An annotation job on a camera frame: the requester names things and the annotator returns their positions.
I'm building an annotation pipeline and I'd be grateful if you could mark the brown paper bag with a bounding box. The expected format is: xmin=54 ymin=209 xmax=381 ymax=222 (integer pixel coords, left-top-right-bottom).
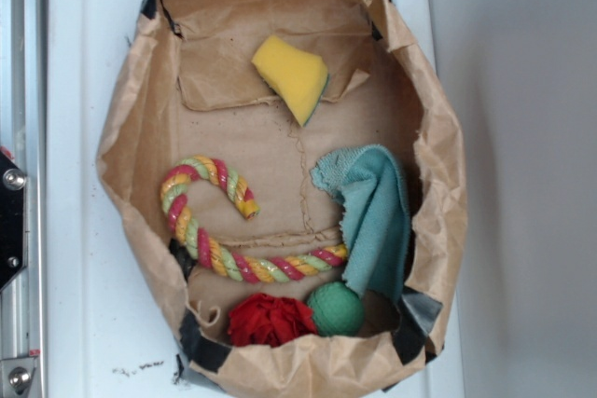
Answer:
xmin=96 ymin=0 xmax=467 ymax=397

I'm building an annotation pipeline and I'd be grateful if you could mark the teal cloth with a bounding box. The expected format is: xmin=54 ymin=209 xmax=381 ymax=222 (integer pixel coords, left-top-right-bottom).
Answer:
xmin=311 ymin=144 xmax=411 ymax=303

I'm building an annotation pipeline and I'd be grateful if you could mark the aluminium frame rail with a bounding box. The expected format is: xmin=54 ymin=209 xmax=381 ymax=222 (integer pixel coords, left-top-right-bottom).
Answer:
xmin=1 ymin=0 xmax=48 ymax=397

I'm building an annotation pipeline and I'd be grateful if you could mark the green rubber ball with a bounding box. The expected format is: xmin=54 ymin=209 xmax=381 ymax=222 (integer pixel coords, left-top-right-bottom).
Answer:
xmin=307 ymin=281 xmax=365 ymax=336

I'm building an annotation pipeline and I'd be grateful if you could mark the black metal bracket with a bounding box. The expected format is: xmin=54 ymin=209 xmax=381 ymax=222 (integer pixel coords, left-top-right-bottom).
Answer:
xmin=0 ymin=146 xmax=27 ymax=292

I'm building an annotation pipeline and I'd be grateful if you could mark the yellow green sponge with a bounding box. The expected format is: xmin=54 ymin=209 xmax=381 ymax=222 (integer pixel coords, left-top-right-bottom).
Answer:
xmin=252 ymin=35 xmax=329 ymax=127

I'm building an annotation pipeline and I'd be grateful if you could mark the red crumpled fabric ball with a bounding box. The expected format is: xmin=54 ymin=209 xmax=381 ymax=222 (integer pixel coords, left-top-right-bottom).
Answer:
xmin=228 ymin=294 xmax=318 ymax=347

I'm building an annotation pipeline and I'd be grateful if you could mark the twisted multicolour rope toy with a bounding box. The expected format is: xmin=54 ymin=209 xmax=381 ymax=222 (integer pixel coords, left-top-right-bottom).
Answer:
xmin=160 ymin=155 xmax=349 ymax=284

